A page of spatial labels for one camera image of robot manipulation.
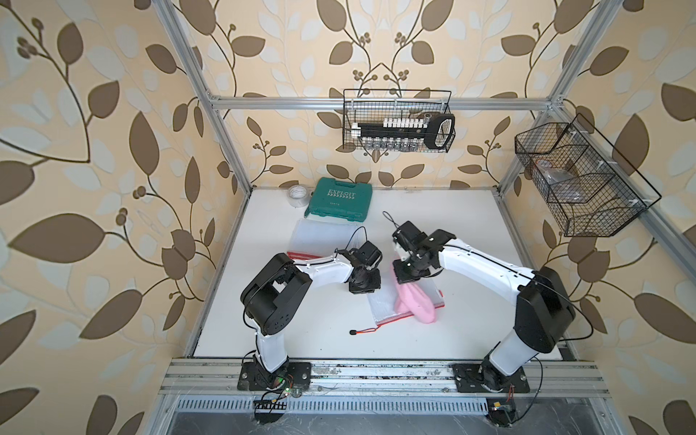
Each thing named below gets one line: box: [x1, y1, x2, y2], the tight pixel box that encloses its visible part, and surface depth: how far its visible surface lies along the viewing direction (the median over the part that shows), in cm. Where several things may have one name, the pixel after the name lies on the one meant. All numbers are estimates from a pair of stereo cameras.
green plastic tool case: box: [304, 177, 374, 223], surface depth 114 cm
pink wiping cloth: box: [390, 262, 436, 325], surface depth 82 cm
